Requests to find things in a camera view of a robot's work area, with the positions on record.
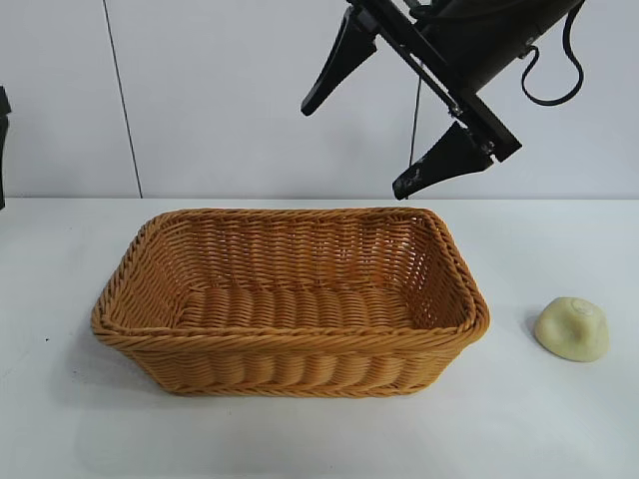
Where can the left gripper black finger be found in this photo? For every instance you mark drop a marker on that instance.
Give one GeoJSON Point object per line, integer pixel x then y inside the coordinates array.
{"type": "Point", "coordinates": [4, 130]}

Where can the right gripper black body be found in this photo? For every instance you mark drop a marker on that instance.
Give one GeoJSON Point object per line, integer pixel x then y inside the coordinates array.
{"type": "Point", "coordinates": [474, 40]}

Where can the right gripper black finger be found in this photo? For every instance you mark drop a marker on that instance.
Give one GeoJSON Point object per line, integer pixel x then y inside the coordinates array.
{"type": "Point", "coordinates": [344, 55]}
{"type": "Point", "coordinates": [449, 159]}

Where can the pale yellow egg yolk pastry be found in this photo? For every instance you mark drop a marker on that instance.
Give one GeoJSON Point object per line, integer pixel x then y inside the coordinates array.
{"type": "Point", "coordinates": [569, 334]}

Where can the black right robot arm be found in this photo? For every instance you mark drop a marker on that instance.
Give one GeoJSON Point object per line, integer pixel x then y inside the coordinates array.
{"type": "Point", "coordinates": [556, 12]}

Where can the tan woven wicker basket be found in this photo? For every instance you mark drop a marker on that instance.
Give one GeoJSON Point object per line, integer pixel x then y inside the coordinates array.
{"type": "Point", "coordinates": [279, 359]}

